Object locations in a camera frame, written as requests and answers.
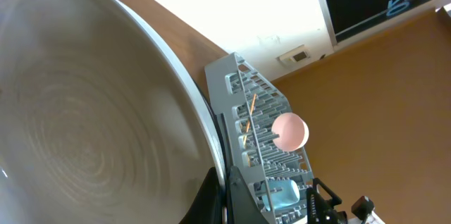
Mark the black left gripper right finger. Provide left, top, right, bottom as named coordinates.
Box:
left=226, top=166, right=268, bottom=224

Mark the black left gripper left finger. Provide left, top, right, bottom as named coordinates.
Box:
left=180, top=167, right=223, bottom=224

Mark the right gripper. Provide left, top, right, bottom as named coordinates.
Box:
left=307, top=178, right=385, bottom=224

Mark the light blue cup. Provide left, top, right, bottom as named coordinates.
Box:
left=268, top=180, right=300, bottom=210

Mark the pink bowl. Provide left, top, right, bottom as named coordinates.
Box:
left=271, top=113, right=309, bottom=151

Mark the wooden chopstick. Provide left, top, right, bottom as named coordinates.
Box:
left=243, top=94, right=257, bottom=146

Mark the white plate with food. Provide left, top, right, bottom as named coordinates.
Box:
left=1, top=0, right=224, bottom=224

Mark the grey dishwasher rack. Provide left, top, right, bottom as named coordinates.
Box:
left=205, top=54, right=313, bottom=223

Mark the round black tray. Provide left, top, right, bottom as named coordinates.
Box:
left=196, top=84, right=230, bottom=197

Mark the white wall panel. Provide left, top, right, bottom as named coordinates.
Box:
left=278, top=45, right=310, bottom=66

